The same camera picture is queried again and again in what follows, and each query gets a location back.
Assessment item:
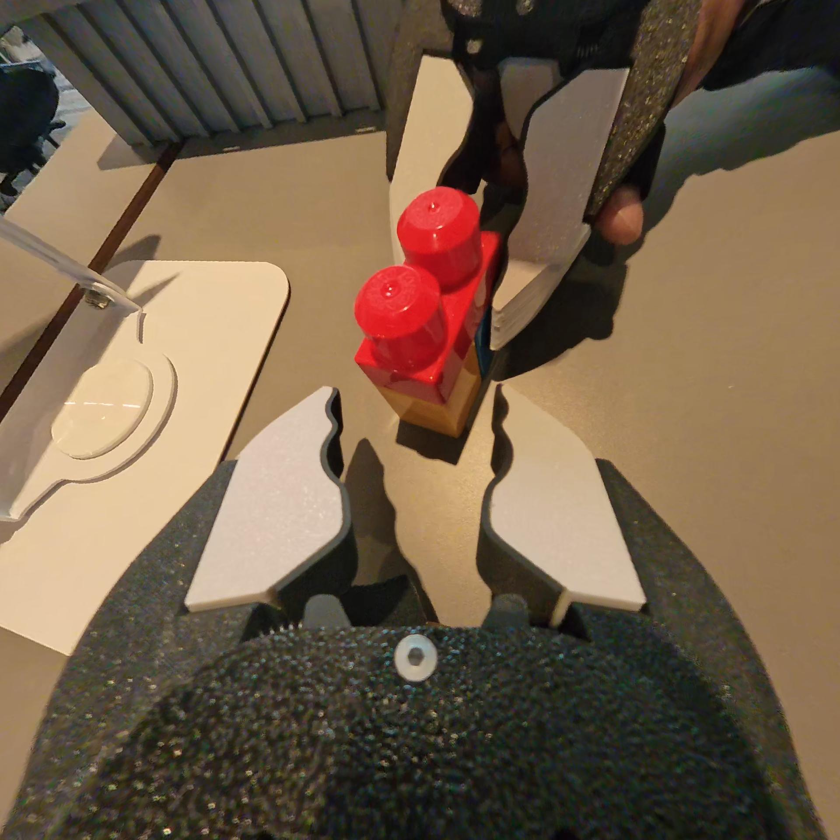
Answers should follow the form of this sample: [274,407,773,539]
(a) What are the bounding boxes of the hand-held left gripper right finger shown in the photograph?
[481,384,647,627]

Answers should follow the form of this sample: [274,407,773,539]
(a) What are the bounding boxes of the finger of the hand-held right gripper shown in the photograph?
[386,39,490,266]
[489,58,630,350]

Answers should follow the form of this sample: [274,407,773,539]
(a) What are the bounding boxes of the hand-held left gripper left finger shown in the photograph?
[185,386,358,627]

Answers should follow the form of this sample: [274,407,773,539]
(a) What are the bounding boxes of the yellow one-stud toy block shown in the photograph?
[375,341,483,437]

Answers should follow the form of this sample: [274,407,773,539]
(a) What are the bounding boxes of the red two-stud toy block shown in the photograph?
[354,187,505,403]

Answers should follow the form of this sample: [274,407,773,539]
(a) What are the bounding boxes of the blue one-stud toy block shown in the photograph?
[476,256,509,382]

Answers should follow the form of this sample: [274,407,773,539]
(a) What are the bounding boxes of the grey plastic bin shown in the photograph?
[13,0,408,148]

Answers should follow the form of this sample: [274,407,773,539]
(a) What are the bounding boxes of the black office chair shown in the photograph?
[0,66,61,198]

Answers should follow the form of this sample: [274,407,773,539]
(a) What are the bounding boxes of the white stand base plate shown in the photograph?
[0,260,291,657]

